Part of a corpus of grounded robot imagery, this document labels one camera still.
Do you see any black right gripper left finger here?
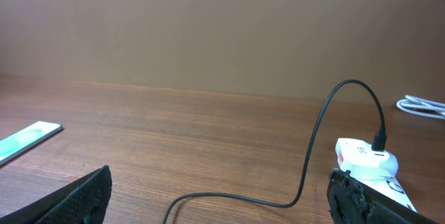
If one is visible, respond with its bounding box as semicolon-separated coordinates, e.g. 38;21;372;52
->
1;166;112;224

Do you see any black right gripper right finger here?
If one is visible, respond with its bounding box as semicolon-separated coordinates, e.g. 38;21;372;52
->
327;168;435;224

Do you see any black USB charging cable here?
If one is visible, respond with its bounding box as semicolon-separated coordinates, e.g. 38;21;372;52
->
161;79;388;224

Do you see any Galaxy smartphone with teal screen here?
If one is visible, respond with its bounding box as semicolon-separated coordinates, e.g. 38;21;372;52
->
1;121;63;166

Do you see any white power strip socket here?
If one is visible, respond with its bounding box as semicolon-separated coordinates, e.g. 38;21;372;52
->
357;177;417;212

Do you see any white USB charger adapter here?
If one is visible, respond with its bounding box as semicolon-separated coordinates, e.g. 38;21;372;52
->
335;138;398;180

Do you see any white power strip cord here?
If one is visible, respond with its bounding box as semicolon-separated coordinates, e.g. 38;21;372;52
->
396;94;445;120

